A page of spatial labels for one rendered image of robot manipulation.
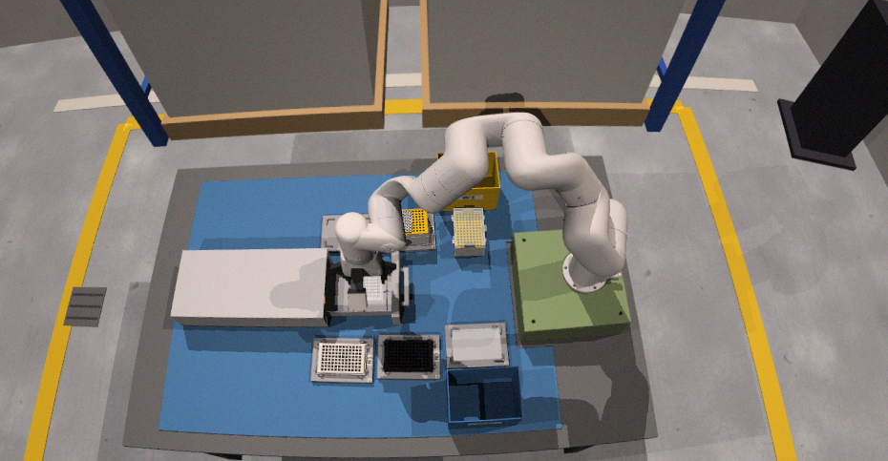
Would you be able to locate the blue bench mat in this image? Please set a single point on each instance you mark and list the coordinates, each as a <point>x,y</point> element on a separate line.
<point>247,380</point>

